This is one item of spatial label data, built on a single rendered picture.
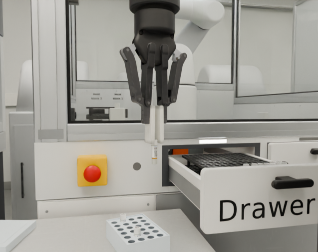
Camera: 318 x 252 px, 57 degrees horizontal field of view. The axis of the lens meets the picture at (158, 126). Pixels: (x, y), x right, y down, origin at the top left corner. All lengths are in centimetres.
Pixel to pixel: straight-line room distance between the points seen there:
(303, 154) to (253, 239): 29
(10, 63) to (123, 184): 344
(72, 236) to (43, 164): 21
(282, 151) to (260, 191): 38
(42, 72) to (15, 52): 333
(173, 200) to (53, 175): 32
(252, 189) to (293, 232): 51
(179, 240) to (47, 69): 50
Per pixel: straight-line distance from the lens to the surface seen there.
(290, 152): 93
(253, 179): 54
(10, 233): 70
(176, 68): 56
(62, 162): 78
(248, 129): 88
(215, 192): 51
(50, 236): 69
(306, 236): 106
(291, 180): 53
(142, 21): 53
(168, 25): 53
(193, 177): 60
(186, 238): 65
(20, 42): 411
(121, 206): 81
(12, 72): 408
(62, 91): 77
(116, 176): 78
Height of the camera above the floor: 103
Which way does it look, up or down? 4 degrees down
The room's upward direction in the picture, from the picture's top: straight up
